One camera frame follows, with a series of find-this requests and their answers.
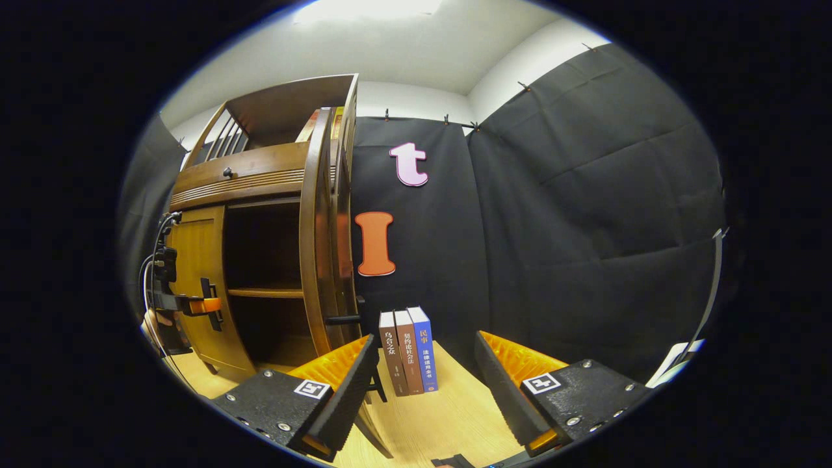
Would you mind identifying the dark brown book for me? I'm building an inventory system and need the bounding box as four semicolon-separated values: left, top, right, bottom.
379;311;410;397

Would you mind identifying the black backdrop cloth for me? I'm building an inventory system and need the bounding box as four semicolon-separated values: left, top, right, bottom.
120;42;727;384

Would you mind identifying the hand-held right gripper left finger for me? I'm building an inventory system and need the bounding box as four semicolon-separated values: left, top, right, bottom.
207;334;381;463

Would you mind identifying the wooden shoe cabinet door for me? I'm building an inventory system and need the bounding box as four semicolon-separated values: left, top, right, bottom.
299;106;395;460
166;205;257;383

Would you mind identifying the black door handle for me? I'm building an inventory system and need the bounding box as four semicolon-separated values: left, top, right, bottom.
200;278;224;332
325;296;365;326

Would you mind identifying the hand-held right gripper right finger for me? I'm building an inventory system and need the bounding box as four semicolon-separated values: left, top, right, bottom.
473;330;654;459

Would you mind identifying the wooden double-door shoe cabinet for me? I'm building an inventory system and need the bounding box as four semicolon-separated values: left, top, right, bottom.
166;73;365;384

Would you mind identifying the blue book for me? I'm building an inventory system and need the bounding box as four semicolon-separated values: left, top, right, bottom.
407;306;439;393

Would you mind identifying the tan book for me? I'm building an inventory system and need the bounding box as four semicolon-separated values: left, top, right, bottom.
296;109;320;142

